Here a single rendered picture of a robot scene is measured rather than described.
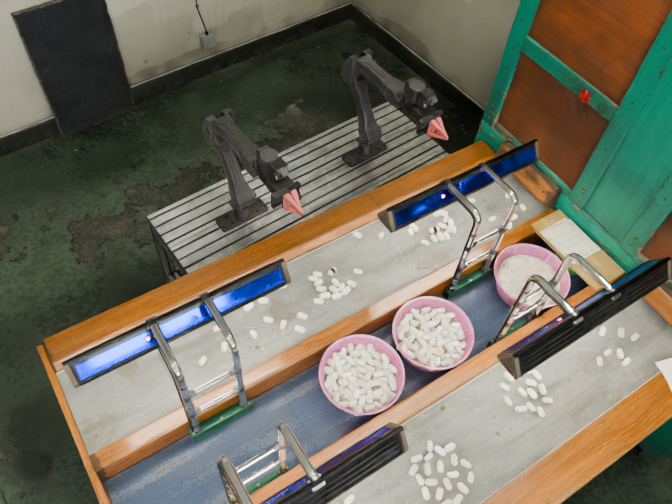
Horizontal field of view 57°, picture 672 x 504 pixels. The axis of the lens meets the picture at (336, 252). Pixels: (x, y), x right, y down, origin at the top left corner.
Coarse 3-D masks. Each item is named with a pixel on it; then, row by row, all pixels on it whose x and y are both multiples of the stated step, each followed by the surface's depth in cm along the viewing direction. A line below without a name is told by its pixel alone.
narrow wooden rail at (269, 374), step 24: (504, 240) 225; (528, 240) 231; (456, 264) 217; (480, 264) 220; (408, 288) 210; (432, 288) 211; (360, 312) 204; (384, 312) 204; (312, 336) 197; (336, 336) 198; (288, 360) 192; (312, 360) 198; (264, 384) 190; (216, 408) 183; (144, 432) 176; (168, 432) 177; (96, 456) 171; (120, 456) 172; (144, 456) 179
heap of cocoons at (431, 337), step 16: (416, 320) 208; (432, 320) 207; (448, 320) 208; (400, 336) 201; (416, 336) 202; (432, 336) 203; (448, 336) 204; (464, 336) 203; (416, 352) 198; (432, 352) 200; (448, 352) 200
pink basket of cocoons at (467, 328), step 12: (432, 300) 209; (444, 300) 208; (408, 312) 209; (456, 312) 207; (396, 324) 204; (468, 324) 204; (396, 336) 203; (468, 336) 203; (468, 348) 199; (408, 360) 199
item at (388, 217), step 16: (528, 144) 205; (496, 160) 200; (512, 160) 203; (528, 160) 207; (464, 176) 195; (480, 176) 199; (432, 192) 190; (448, 192) 194; (464, 192) 197; (400, 208) 186; (416, 208) 189; (432, 208) 193; (384, 224) 190; (400, 224) 188
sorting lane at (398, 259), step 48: (480, 192) 241; (528, 192) 243; (336, 240) 223; (384, 240) 225; (288, 288) 210; (384, 288) 213; (192, 336) 198; (240, 336) 199; (288, 336) 200; (96, 384) 186; (144, 384) 187; (192, 384) 188; (96, 432) 178
